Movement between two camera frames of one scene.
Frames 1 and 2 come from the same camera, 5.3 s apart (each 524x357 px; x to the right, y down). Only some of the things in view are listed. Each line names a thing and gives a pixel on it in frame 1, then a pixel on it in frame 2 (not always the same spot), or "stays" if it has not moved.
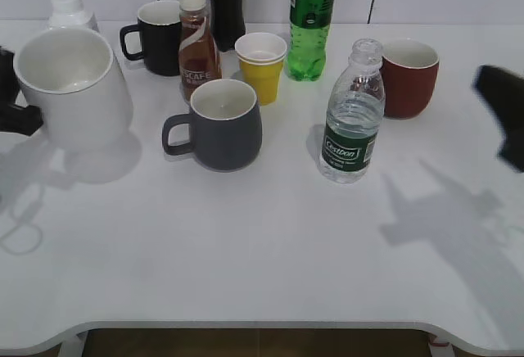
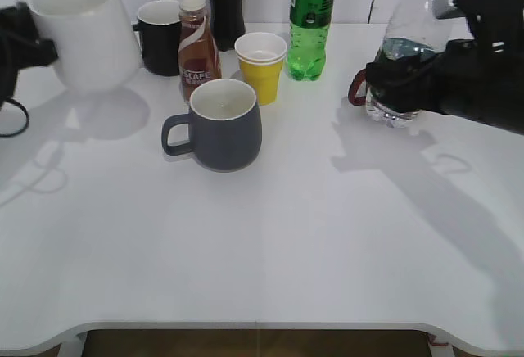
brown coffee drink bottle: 200,61 stays
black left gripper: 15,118 to 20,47
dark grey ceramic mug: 225,126 stays
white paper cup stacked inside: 260,48 stays
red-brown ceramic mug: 409,70 to 354,85
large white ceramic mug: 73,75 to 85,15
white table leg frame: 73,346 stays
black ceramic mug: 160,23 stays
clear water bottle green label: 354,111 to 414,30
